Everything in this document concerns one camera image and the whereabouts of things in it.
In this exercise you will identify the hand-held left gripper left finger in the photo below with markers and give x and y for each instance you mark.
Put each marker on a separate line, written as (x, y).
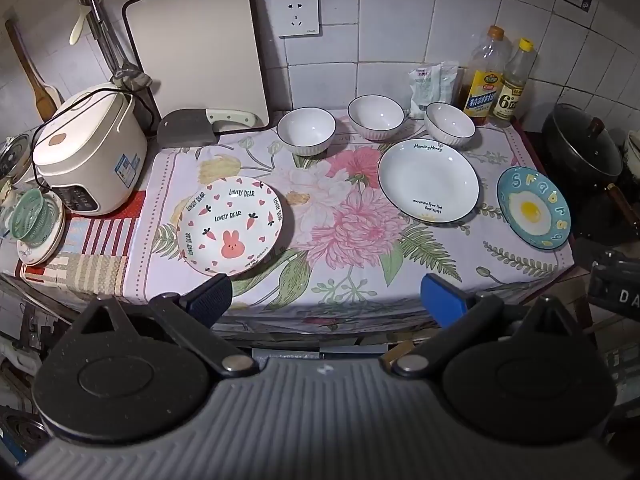
(212, 294)

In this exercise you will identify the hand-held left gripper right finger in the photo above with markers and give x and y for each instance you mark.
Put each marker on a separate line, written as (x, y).
(442, 300)

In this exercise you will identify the pink rabbit print plate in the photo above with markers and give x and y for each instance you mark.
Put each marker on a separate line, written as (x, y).
(235, 225)

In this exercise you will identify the blue fried egg plate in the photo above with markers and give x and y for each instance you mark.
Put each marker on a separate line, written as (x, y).
(532, 207)

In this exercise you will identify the white plate dark rim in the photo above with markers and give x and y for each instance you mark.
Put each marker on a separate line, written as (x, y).
(425, 180)

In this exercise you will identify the white ribbed bowl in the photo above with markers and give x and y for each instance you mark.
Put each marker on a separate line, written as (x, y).
(450, 122)
(376, 115)
(306, 127)

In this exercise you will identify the black gas stove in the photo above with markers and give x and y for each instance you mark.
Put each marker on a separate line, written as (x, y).
(595, 222)

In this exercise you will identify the floral tablecloth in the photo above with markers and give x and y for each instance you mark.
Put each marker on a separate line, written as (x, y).
(340, 240)

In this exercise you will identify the striped cloth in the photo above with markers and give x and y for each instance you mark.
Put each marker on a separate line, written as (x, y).
(95, 245)

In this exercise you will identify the white container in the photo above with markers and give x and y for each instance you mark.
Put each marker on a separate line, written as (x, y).
(634, 152)

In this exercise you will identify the white saucers under colander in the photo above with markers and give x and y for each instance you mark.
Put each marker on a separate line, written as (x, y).
(42, 256)

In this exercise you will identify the green plastic colander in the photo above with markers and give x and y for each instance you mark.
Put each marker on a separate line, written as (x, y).
(35, 215)

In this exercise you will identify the white rice cooker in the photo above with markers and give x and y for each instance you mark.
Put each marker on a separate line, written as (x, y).
(85, 145)

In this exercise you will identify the clear vinegar bottle yellow cap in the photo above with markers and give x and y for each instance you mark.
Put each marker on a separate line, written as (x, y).
(510, 100)

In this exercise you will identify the yellow label cooking wine bottle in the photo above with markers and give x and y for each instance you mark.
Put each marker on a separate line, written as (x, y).
(482, 92)

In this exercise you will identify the white seasoning packet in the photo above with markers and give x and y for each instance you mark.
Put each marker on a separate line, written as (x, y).
(422, 87)
(448, 77)

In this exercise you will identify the steel pot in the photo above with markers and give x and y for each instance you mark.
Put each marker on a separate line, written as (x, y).
(12, 157)

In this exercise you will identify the white cutting board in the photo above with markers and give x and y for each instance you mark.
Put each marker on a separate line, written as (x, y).
(195, 50)

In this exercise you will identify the wooden spatula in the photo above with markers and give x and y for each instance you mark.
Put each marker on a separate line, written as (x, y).
(37, 85)

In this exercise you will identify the white rice paddle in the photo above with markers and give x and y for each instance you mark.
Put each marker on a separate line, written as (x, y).
(77, 25)

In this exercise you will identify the white wall socket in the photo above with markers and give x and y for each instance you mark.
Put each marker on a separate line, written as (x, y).
(297, 15)

